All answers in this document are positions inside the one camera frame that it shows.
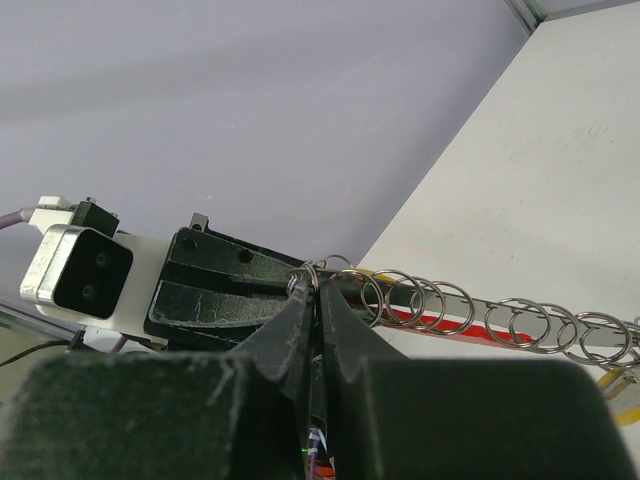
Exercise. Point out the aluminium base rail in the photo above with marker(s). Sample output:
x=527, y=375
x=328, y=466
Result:
x=30, y=324

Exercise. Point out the yellow key tag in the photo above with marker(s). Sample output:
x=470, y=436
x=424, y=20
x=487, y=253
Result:
x=620, y=388

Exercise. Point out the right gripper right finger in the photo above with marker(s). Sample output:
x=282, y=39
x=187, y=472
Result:
x=392, y=417

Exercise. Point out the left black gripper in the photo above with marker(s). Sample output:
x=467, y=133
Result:
x=215, y=290

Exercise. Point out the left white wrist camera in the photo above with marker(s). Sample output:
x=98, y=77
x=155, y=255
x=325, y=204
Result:
x=88, y=272

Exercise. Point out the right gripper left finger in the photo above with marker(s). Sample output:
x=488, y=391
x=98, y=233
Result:
x=242, y=414

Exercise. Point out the red silver carabiner keyring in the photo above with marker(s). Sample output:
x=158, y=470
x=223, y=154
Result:
x=391, y=298

